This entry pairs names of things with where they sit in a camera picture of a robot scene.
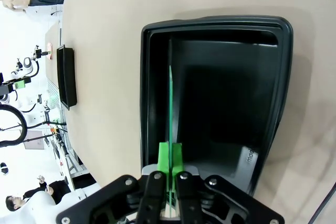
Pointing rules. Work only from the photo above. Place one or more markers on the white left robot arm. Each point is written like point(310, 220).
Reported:
point(34, 208)

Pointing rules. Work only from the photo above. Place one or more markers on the green perforated circuit board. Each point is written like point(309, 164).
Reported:
point(171, 119)

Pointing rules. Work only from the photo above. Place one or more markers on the person in black top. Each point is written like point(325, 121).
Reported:
point(59, 188)

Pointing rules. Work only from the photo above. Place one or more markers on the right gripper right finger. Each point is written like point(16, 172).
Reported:
point(178, 155)

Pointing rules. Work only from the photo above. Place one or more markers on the black ESD tray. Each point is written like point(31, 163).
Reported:
point(67, 77)
point(223, 90)

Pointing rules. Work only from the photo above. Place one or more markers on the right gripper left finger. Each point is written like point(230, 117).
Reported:
point(164, 155)

